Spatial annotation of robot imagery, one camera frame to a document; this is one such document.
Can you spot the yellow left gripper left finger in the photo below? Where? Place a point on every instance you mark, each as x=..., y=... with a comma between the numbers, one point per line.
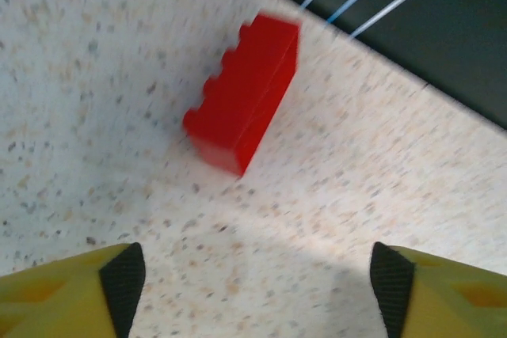
x=51, y=302

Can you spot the red lego brick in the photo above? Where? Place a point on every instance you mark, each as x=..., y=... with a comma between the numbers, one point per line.
x=241, y=104

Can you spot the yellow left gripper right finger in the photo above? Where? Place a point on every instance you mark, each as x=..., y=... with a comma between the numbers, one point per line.
x=455, y=302

